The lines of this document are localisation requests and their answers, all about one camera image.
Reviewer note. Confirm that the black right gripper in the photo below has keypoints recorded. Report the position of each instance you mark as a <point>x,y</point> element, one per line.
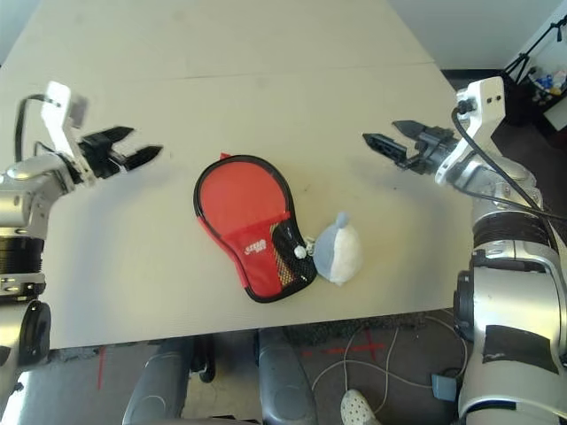
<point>436,148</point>

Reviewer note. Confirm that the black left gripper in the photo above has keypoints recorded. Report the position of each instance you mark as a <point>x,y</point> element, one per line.
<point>104,157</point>

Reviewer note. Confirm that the grey plush zipper charm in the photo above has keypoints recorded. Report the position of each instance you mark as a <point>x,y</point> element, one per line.
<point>339,252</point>

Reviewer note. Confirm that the black red paddle case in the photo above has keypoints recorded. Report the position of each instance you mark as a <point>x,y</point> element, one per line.
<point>257,274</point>

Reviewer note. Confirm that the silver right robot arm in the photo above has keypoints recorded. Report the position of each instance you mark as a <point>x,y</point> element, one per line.
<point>509,283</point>

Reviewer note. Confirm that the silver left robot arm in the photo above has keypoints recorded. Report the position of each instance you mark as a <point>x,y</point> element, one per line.
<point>22,208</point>

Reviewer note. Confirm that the black bin with bottles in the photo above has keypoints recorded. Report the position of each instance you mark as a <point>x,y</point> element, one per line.
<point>525,104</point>

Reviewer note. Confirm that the black tripod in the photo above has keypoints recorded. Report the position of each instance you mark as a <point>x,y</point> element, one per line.
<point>531,48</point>

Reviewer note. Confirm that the black table leg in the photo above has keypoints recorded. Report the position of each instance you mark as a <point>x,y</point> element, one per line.
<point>206,358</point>

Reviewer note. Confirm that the grey robot left leg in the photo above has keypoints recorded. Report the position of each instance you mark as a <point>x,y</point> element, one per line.
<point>161,385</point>

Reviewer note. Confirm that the grey robot leg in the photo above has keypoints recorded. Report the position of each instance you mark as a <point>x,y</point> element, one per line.
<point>283,385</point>
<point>161,385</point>

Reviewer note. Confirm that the blue-grey power adapter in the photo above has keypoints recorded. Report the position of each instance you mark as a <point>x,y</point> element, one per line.
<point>444,387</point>

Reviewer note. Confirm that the grey robot right leg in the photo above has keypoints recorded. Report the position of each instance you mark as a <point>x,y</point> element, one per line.
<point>283,385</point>

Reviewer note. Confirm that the white perforated shoe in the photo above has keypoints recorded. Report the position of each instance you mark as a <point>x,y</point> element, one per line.
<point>356,409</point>

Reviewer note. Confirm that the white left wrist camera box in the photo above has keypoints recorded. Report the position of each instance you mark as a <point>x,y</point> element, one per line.
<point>59,106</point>

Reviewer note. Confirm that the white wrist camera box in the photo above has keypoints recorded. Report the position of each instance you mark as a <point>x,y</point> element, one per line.
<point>59,106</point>
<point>487,102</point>

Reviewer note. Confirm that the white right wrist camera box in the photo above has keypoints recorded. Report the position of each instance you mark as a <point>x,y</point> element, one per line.
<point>487,102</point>

